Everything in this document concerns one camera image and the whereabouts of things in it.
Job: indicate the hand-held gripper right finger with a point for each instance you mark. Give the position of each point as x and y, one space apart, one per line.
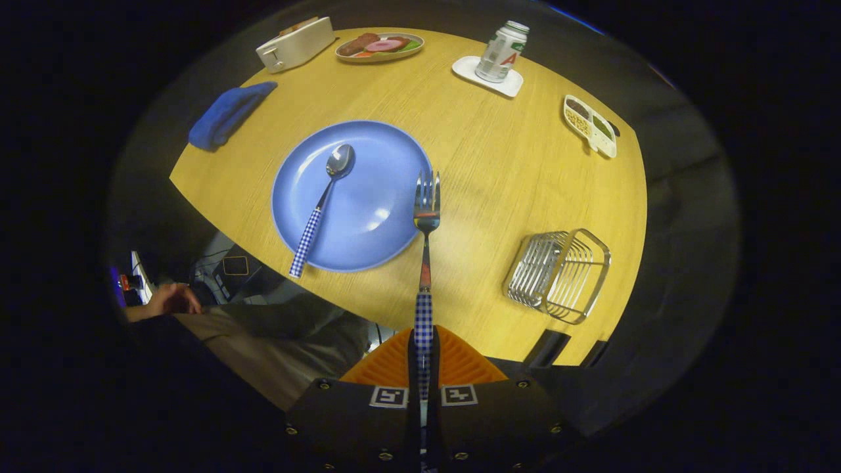
493 427

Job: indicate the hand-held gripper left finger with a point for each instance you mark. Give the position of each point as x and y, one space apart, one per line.
348 427

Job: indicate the black bag with orange outline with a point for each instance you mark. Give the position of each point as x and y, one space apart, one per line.
259 279

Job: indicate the blue round plate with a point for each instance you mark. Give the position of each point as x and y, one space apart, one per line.
381 197

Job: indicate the white power strip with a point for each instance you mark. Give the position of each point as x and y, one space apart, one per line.
140 276

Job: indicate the small red device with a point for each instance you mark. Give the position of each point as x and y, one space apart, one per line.
128 282

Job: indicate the white divided condiment dish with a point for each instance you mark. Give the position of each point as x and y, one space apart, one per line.
591 128

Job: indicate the blue folded cloth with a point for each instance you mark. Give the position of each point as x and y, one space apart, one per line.
223 115

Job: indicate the white square coaster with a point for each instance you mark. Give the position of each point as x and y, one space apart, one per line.
463 67

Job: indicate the silver drink can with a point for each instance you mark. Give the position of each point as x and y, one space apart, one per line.
499 52

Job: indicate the oval plate of food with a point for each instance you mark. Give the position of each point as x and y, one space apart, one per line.
381 46

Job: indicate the white toaster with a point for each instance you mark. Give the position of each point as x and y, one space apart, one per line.
299 47

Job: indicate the brown toast slice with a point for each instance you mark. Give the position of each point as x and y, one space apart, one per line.
299 26

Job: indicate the black table bracket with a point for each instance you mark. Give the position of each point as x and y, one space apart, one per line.
547 348
594 353

